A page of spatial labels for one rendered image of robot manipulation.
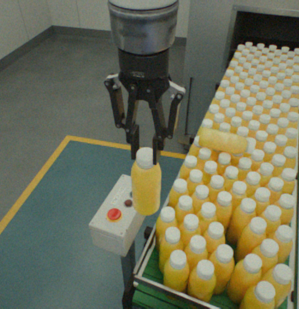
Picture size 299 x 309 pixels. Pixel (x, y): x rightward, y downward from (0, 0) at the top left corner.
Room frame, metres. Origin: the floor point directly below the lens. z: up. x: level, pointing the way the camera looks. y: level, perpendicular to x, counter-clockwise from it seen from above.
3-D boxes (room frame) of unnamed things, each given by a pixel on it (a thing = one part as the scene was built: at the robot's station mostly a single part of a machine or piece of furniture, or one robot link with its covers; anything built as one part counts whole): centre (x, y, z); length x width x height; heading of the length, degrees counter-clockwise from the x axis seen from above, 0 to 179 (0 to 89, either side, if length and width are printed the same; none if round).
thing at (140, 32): (0.41, 0.01, 1.60); 0.09 x 0.09 x 0.06
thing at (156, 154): (0.42, -0.01, 1.37); 0.03 x 0.01 x 0.07; 162
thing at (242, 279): (0.35, -0.25, 0.98); 0.07 x 0.07 x 0.16
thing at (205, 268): (0.33, -0.13, 1.07); 0.04 x 0.04 x 0.02
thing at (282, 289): (0.32, -0.31, 0.98); 0.07 x 0.07 x 0.16
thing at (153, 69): (0.41, 0.01, 1.53); 0.08 x 0.07 x 0.09; 72
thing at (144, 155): (0.43, 0.01, 1.34); 0.04 x 0.04 x 0.02
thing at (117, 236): (0.51, 0.07, 1.05); 0.20 x 0.10 x 0.10; 158
